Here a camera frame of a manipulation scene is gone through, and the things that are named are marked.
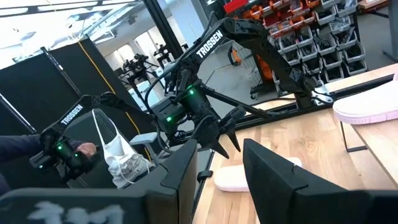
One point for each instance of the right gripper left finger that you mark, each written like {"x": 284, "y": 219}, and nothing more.
{"x": 168, "y": 186}

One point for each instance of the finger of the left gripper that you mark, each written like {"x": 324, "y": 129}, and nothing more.
{"x": 214, "y": 143}
{"x": 234, "y": 138}

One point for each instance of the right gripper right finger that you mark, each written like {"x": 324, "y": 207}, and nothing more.
{"x": 280, "y": 193}

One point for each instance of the pink slide sandal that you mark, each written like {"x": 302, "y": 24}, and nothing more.
{"x": 367, "y": 107}
{"x": 231, "y": 179}

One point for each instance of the background black robot arm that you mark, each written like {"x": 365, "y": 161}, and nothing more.
{"x": 136, "y": 60}
{"x": 163, "y": 51}

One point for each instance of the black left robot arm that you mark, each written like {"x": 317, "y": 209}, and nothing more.
{"x": 211, "y": 43}

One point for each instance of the wooden shelf black metal legs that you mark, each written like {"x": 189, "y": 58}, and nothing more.
{"x": 379, "y": 146}

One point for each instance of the grey stool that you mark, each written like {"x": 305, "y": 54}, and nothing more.
{"x": 144, "y": 137}

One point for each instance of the white cloth bag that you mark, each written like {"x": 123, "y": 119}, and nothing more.
{"x": 121, "y": 158}

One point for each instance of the orange machine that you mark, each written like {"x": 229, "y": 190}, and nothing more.
{"x": 264, "y": 68}

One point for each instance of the person's hand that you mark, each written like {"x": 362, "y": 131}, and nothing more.
{"x": 87, "y": 149}

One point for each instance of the black pillar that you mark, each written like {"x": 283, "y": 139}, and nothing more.
{"x": 161, "y": 28}

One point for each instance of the black partition panel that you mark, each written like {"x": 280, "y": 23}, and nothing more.
{"x": 31, "y": 90}
{"x": 93, "y": 77}

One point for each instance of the storage bin rack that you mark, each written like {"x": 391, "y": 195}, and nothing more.
{"x": 332, "y": 37}

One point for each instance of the black aluminium rig frame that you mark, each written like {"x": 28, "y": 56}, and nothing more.
{"x": 360, "y": 88}

